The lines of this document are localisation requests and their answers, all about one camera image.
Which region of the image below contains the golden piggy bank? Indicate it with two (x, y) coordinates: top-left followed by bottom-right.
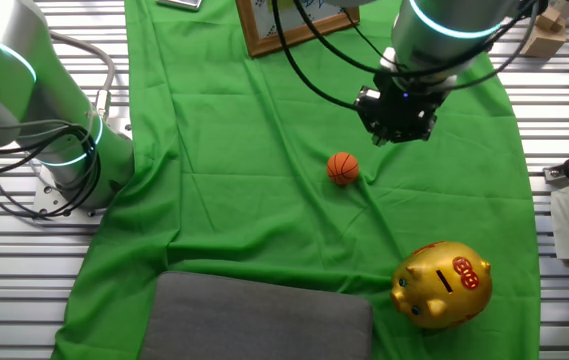
(389, 240), (494, 330)

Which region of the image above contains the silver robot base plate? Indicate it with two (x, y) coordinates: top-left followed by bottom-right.
(32, 122), (134, 219)

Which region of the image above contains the white brown small box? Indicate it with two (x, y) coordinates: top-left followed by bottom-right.
(546, 0), (569, 19)

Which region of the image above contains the large wooden block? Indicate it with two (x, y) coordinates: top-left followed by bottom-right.
(522, 22), (567, 59)

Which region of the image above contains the grey cushion pad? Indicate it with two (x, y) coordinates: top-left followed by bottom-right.
(138, 271), (375, 360)

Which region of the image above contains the looped black cable bundle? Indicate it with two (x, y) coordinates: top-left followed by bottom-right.
(0, 119), (103, 220)

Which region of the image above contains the small wooden block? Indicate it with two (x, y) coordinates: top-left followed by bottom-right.
(533, 5), (568, 34)

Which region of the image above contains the wooden picture frame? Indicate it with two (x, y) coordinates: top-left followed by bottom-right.
(235, 0), (361, 57)

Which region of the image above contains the silver digital scale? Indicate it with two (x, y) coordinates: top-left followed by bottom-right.
(156, 0), (204, 11)

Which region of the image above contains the small orange basketball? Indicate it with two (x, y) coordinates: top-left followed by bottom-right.
(326, 151), (361, 187)

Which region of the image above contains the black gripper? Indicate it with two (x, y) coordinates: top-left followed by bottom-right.
(355, 73), (446, 147)

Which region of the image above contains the grey cable with connector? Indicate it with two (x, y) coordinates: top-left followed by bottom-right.
(47, 30), (117, 122)

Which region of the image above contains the green cloth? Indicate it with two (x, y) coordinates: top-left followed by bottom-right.
(51, 0), (543, 360)

